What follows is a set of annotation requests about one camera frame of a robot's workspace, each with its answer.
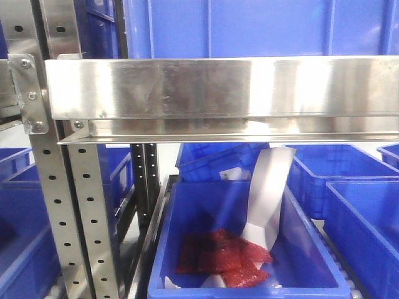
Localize large blue crate upper shelf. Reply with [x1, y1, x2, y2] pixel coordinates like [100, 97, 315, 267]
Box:
[123, 1, 398, 59]

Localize stainless steel shelf beam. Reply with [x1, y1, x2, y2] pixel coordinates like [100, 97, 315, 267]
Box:
[46, 55, 398, 144]

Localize blue bin back centre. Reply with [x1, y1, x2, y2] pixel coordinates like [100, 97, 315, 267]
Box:
[176, 142, 269, 182]

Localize white paper strip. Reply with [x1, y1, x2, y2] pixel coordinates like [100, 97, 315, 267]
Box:
[241, 147, 296, 250]

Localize blue bin back right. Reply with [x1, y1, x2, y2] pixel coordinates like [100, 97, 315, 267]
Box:
[285, 143, 398, 220]

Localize red plastic bags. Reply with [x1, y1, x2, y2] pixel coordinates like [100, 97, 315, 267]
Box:
[176, 229, 273, 288]

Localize blue bin with red bags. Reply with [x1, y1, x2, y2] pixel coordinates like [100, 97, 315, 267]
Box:
[148, 181, 350, 298]

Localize blue bin far right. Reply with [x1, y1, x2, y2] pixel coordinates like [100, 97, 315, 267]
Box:
[324, 181, 398, 298]

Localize blue bin left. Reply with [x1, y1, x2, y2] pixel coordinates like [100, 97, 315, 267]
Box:
[1, 148, 60, 298]

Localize black perforated upright post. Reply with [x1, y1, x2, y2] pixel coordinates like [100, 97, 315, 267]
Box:
[130, 143, 160, 235]

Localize perforated steel upright post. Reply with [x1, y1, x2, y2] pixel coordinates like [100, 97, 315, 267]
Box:
[1, 1, 124, 298]

